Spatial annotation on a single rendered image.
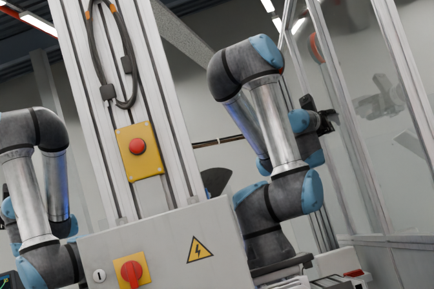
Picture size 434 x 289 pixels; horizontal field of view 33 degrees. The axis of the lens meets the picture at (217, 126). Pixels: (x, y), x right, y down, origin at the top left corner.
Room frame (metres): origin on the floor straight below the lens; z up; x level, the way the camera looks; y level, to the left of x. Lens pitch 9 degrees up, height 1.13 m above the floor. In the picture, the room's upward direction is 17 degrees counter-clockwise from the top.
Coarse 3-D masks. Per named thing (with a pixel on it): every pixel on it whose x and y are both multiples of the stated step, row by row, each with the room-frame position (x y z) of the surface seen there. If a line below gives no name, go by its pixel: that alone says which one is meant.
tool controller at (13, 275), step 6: (12, 270) 2.59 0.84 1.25; (0, 276) 2.58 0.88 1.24; (6, 276) 2.58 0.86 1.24; (12, 276) 2.58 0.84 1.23; (18, 276) 2.62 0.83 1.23; (0, 282) 2.58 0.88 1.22; (6, 282) 2.58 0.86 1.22; (12, 282) 2.58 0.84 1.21; (18, 282) 2.60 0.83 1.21; (0, 288) 2.57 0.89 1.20; (6, 288) 2.57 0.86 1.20; (12, 288) 2.57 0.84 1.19; (18, 288) 2.58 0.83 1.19; (24, 288) 2.65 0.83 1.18
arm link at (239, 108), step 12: (216, 60) 2.10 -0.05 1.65; (216, 72) 2.10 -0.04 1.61; (216, 84) 2.13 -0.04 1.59; (228, 84) 2.12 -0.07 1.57; (240, 84) 2.18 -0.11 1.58; (216, 96) 2.17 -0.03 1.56; (228, 96) 2.16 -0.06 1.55; (240, 96) 2.19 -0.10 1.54; (228, 108) 2.21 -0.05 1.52; (240, 108) 2.21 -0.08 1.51; (252, 108) 2.24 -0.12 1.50; (240, 120) 2.24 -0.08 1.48; (252, 120) 2.25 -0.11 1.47; (252, 132) 2.27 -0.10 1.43; (252, 144) 2.31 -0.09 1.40; (264, 144) 2.31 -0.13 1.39; (264, 156) 2.34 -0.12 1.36; (264, 168) 2.38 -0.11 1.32
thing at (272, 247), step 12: (276, 228) 2.12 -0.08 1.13; (252, 240) 2.11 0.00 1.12; (264, 240) 2.10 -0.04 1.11; (276, 240) 2.11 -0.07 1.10; (288, 240) 2.16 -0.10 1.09; (252, 252) 2.12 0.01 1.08; (264, 252) 2.09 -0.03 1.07; (276, 252) 2.09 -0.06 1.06; (288, 252) 2.11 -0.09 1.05; (252, 264) 2.11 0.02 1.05; (264, 264) 2.09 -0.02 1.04
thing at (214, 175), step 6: (210, 168) 2.91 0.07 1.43; (216, 168) 2.95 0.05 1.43; (222, 168) 2.98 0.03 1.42; (204, 174) 2.91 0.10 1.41; (210, 174) 2.94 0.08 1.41; (216, 174) 2.97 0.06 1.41; (222, 174) 3.00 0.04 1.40; (228, 174) 3.02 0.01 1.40; (204, 180) 2.94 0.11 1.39; (210, 180) 2.96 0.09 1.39; (216, 180) 2.99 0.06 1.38; (222, 180) 3.02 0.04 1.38; (228, 180) 3.04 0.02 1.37; (204, 186) 2.97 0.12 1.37; (210, 186) 2.99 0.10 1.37; (216, 186) 3.01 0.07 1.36; (222, 186) 3.04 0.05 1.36; (210, 192) 3.01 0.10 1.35; (216, 192) 3.03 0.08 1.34
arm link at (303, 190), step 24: (240, 48) 2.06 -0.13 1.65; (264, 48) 2.03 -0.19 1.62; (240, 72) 2.08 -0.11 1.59; (264, 72) 2.05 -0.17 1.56; (264, 96) 2.06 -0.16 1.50; (264, 120) 2.07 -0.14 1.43; (288, 120) 2.09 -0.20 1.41; (288, 144) 2.07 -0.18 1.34; (288, 168) 2.05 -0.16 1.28; (288, 192) 2.05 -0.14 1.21; (312, 192) 2.03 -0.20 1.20; (288, 216) 2.09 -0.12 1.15
